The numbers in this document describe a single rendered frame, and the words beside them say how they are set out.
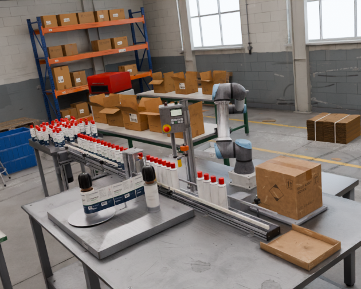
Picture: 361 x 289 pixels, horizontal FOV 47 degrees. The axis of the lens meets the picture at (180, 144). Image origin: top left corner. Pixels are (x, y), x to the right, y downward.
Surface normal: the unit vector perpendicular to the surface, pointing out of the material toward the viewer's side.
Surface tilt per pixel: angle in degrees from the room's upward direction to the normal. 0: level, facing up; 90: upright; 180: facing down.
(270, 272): 0
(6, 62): 90
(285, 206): 90
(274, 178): 90
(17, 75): 90
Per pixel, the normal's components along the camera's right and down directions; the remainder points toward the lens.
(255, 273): -0.12, -0.95
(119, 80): 0.79, 0.07
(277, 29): -0.75, 0.27
